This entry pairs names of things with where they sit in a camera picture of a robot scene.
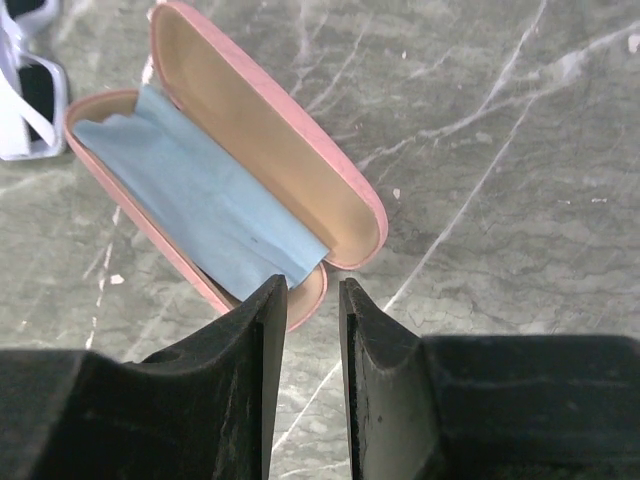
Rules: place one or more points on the white sunglasses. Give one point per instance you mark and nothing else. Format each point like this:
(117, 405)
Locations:
(34, 90)

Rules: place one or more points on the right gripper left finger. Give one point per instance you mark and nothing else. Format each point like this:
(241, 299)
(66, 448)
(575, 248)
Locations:
(201, 408)

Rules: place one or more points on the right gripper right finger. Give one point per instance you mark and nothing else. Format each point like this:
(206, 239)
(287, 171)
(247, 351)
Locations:
(485, 406)

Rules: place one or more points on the light blue cleaning cloth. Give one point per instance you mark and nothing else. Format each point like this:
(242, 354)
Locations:
(221, 217)

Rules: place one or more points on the pink glasses case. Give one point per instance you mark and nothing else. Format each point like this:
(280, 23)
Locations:
(227, 94)

